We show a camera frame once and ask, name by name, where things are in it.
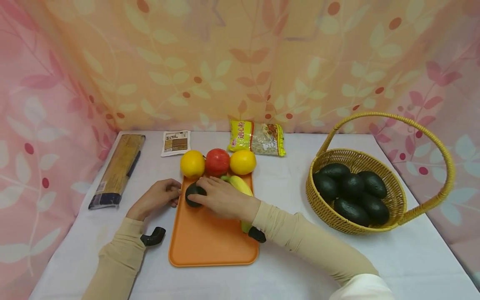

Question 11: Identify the person's right hand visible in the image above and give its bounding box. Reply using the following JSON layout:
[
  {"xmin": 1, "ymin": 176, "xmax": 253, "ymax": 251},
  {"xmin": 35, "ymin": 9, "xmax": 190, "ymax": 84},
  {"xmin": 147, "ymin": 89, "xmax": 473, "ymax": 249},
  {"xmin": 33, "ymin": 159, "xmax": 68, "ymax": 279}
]
[{"xmin": 187, "ymin": 176, "xmax": 261, "ymax": 224}]

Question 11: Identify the person's left hand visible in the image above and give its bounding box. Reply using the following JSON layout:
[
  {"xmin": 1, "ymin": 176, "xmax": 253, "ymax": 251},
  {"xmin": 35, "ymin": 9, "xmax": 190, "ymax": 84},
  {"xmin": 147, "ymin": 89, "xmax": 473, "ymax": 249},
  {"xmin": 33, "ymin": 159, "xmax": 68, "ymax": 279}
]
[{"xmin": 126, "ymin": 178, "xmax": 183, "ymax": 222}]

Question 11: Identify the dark green avocado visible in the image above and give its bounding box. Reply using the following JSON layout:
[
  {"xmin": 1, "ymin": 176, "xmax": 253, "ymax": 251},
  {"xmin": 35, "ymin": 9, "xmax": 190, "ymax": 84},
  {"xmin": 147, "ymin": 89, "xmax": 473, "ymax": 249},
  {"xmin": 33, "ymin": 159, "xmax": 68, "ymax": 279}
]
[{"xmin": 185, "ymin": 182, "xmax": 208, "ymax": 208}]

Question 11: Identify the person's left forearm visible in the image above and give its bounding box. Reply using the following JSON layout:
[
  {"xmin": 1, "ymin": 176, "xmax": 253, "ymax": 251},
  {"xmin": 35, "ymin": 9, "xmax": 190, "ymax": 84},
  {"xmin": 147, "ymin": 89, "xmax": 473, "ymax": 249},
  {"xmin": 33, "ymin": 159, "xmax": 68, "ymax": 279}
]
[{"xmin": 82, "ymin": 217, "xmax": 147, "ymax": 300}]

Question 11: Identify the person's right forearm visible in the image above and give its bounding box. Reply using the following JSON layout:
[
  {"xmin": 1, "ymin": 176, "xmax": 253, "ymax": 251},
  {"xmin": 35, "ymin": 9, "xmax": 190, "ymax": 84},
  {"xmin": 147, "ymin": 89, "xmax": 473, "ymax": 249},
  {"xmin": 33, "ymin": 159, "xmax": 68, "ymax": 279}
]
[{"xmin": 251, "ymin": 201, "xmax": 395, "ymax": 300}]

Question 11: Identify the yellow orange fruit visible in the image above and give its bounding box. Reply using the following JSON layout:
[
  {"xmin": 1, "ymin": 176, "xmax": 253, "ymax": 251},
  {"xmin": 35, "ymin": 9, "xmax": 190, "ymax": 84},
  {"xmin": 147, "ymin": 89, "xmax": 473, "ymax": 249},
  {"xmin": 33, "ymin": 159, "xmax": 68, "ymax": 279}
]
[
  {"xmin": 180, "ymin": 150, "xmax": 206, "ymax": 180},
  {"xmin": 229, "ymin": 150, "xmax": 258, "ymax": 176}
]

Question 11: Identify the red apple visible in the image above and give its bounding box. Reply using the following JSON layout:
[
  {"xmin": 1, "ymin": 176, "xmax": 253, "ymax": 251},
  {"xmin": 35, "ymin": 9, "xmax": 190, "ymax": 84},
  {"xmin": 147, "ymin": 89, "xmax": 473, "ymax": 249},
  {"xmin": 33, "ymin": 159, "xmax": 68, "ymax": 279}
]
[{"xmin": 205, "ymin": 148, "xmax": 231, "ymax": 177}]

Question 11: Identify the yellow green banana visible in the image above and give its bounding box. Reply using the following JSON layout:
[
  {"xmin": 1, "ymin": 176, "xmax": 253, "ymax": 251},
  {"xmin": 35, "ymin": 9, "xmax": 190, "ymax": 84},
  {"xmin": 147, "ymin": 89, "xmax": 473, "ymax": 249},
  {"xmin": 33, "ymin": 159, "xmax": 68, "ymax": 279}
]
[{"xmin": 220, "ymin": 175, "xmax": 255, "ymax": 234}]

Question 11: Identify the black wrist band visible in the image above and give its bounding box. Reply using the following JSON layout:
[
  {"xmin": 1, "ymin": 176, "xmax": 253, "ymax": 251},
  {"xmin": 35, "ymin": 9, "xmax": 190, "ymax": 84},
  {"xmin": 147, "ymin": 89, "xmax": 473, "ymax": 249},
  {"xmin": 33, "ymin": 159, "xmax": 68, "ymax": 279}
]
[
  {"xmin": 247, "ymin": 226, "xmax": 267, "ymax": 244},
  {"xmin": 140, "ymin": 227, "xmax": 166, "ymax": 247}
]

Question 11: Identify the small white brown packet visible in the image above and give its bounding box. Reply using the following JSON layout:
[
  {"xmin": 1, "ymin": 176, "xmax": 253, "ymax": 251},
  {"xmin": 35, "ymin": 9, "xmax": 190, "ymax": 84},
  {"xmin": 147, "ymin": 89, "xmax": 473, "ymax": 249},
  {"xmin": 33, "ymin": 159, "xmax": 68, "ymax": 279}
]
[{"xmin": 161, "ymin": 130, "xmax": 191, "ymax": 158}]

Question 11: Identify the orange plastic tray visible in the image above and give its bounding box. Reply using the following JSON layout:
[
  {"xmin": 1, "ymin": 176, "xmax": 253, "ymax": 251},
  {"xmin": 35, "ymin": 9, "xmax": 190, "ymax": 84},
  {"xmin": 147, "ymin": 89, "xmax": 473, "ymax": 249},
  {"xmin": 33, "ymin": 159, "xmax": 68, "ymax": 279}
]
[{"xmin": 168, "ymin": 173, "xmax": 260, "ymax": 268}]

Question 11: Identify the long spaghetti packet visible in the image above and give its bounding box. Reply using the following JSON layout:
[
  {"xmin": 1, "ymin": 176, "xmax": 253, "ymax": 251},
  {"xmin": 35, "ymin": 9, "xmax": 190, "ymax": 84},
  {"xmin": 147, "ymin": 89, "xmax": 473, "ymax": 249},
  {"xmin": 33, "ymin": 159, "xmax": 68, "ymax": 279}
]
[{"xmin": 88, "ymin": 134, "xmax": 146, "ymax": 210}]

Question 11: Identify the yellow clear snack packet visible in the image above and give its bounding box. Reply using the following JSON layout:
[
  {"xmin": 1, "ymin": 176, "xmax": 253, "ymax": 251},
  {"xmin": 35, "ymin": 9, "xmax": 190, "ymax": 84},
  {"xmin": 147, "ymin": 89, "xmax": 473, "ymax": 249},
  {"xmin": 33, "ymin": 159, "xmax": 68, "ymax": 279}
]
[{"xmin": 227, "ymin": 120, "xmax": 287, "ymax": 157}]

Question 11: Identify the pile of dark avocados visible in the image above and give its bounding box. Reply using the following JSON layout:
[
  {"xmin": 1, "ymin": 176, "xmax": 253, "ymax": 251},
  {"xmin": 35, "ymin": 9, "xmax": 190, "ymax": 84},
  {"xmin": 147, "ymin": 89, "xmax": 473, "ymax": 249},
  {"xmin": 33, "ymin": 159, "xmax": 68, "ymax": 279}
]
[{"xmin": 312, "ymin": 163, "xmax": 390, "ymax": 227}]

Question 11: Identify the woven wicker basket with handle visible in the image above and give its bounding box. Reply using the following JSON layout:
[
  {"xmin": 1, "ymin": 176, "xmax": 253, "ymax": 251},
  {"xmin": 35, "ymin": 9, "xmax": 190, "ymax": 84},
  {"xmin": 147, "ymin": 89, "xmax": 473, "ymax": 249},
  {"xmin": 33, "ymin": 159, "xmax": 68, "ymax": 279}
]
[{"xmin": 305, "ymin": 111, "xmax": 456, "ymax": 235}]

